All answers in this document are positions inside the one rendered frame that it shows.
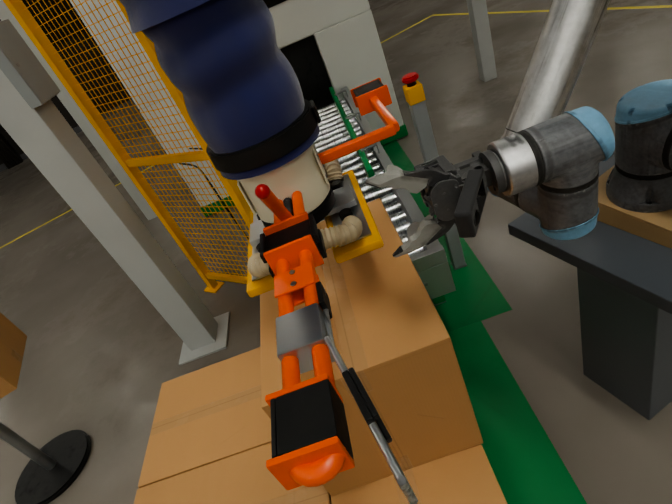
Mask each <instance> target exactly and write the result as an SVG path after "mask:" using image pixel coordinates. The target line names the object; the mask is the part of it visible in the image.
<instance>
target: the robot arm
mask: <svg viewBox="0 0 672 504"><path fill-rule="evenodd" d="M610 1H611V0H553V2H552V5H551V7H550V10H549V13H548V15H547V18H546V21H545V24H544V26H543V29H542V32H541V34H540V37H539V40H538V42H537V45H536V48H535V50H534V53H533V56H532V59H531V61H530V64H529V67H528V69H527V72H526V75H525V77H524V80H523V83H522V85H521V88H520V91H519V94H518V96H517V99H516V102H515V104H514V107H513V110H512V112H511V115H510V118H509V120H508V123H507V126H506V128H505V131H504V134H503V135H502V137H501V139H498V140H496V141H493V142H491V143H489V144H488V147H487V150H486V151H484V152H481V151H480V150H478V151H476V152H473V153H471V154H472V158H470V159H467V160H465V161H462V162H460V163H457V164H455V165H453V164H452V163H450V162H449V161H448V160H447V159H446V157H445V156H444V155H441V156H439V157H436V158H434V159H431V160H429V161H426V162H424V163H421V164H419V165H416V166H414V169H415V170H413V171H405V170H402V169H401V168H399V167H397V166H394V165H387V166H386V171H385V173H381V174H377V175H375V176H372V177H370V178H368V179H366V184H369V185H371V186H374V187H377V188H379V189H381V188H384V187H390V188H392V189H399V188H403V189H406V190H408V191H409V192H410V193H416V194H417V193H419V192H420V193H421V197H422V199H423V202H424V204H425V205H426V207H429V213H430V214H429V215H427V216H426V217H425V218H424V219H423V220H422V221H421V222H416V221H414V222H412V223H411V224H410V226H409V227H408V229H407V238H408V240H407V242H406V243H404V244H403V245H401V246H399V247H398V249H397V250H396V251H395V252H394V253H393V254H392V255H393V257H399V256H402V255H405V254H408V253H411V252H413V251H415V250H418V249H420V248H422V247H423V246H425V245H429V244H430V243H432V242H434V241H435V240H437V239H439V238H440V237H442V236H443V235H445V234H446V233H447V232H448V231H449V230H450V229H451V228H452V226H453V225H454V223H455V224H456V226H457V230H458V234H459V237H461V238H473V237H475V236H476V233H477V230H478V226H479V223H480V219H481V215H482V212H483V208H484V204H485V201H486V197H487V194H488V191H489V192H490V193H491V194H493V195H494V196H497V197H500V198H502V199H504V200H506V201H508V202H509V203H511V204H513V205H515V206H517V207H519V208H521V209H522V210H523V211H525V212H527V213H528V214H530V215H532V216H534V217H536V218H538V219H539V220H540V224H539V225H540V228H541V230H542V232H543V233H544V234H545V235H546V236H548V237H549V238H552V239H556V240H573V239H577V238H580V237H583V236H585V235H587V234H588V233H590V232H591V231H592V230H593V229H594V228H595V226H596V223H597V216H598V214H599V207H598V182H599V162H600V161H606V160H608V158H610V157H611V156H612V155H613V153H614V150H615V166H614V168H613V169H612V171H611V173H610V175H609V177H608V179H607V182H606V194H607V197H608V198H609V200H610V201H611V202H612V203H613V204H615V205H616V206H618V207H620V208H623V209H626V210H629V211H634V212H642V213H653V212H661V211H666V210H670V209H672V79H667V80H659V81H654V82H650V83H647V84H645V85H642V86H639V87H636V88H634V89H632V90H631V91H629V92H627V93H626V94H625V95H624V96H622V98H621V99H620V100H619V101H618V103H617V107H616V115H615V118H614V120H615V138H614V134H613V131H612V128H611V126H610V124H609V123H608V121H607V120H606V118H605V117H604V116H603V115H602V114H601V113H600V112H599V111H598V110H596V109H594V108H592V107H588V106H584V107H580V108H577V109H574V110H572V111H565V112H564V110H565V108H566V105H567V103H568V101H569V98H570V96H571V94H572V91H573V89H574V86H575V84H576V82H577V79H578V77H579V74H580V72H581V70H582V67H583V65H584V63H585V60H586V58H587V55H588V53H589V51H590V48H591V46H592V44H593V41H594V39H595V36H596V34H597V32H598V29H599V27H600V24H601V22H602V20H603V17H604V15H605V13H606V10H607V8H608V5H609V3H610ZM433 161H434V162H433ZM431 162H432V163H431ZM428 163H429V164H428ZM426 164H427V165H426ZM423 165H424V166H423ZM434 215H436V216H437V217H436V218H435V217H434Z"/></svg>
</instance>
